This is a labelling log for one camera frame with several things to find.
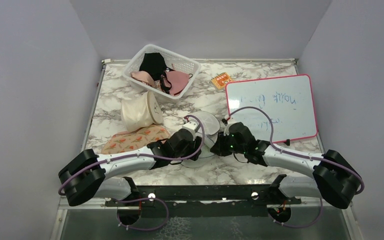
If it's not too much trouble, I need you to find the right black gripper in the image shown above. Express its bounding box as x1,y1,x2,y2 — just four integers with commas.
210,130,247,157

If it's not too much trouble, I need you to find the dusty pink black-trimmed bra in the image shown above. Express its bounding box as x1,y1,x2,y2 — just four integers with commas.
159,70,193,96

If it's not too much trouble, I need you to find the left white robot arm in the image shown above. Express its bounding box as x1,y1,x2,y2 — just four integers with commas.
58,128,204,207

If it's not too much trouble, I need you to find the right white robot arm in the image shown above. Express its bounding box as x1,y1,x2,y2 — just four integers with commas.
210,122,362,209

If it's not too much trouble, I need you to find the cream cylindrical laundry bag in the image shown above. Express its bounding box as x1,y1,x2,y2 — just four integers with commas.
120,91,163,133

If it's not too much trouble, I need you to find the floral orange laundry bag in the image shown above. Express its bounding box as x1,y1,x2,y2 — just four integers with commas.
100,124,171,155

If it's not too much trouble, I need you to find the pink satin bra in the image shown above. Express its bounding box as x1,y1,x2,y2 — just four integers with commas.
154,80,163,91

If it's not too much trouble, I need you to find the beige bra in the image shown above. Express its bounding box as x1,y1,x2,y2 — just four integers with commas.
130,71,155,88

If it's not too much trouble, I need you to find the orange card pack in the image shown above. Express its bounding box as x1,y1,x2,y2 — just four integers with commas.
211,72,233,90

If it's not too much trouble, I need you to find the pink framed whiteboard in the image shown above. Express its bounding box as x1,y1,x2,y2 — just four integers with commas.
225,74,318,143

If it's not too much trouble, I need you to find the white plastic basket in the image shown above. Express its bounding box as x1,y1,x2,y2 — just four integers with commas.
122,44,201,103

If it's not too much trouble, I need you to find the black garment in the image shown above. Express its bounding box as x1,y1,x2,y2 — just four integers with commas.
139,52,167,81

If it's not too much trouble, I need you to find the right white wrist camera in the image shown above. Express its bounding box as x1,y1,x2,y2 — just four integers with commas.
221,116,234,136

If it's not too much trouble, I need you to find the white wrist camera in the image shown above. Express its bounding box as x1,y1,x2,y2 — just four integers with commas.
181,121,201,135
221,116,234,136

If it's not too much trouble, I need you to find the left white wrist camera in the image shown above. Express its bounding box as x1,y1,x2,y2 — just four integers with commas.
181,121,201,135

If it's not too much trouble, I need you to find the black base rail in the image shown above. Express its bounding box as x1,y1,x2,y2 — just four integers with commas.
105,184,301,218

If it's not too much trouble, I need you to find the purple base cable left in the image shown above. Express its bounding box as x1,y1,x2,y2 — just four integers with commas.
116,196,171,233

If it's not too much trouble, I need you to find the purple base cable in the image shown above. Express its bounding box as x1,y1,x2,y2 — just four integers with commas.
267,198,324,230
116,196,171,233

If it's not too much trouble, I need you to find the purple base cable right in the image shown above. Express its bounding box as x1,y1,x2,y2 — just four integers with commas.
267,198,324,230

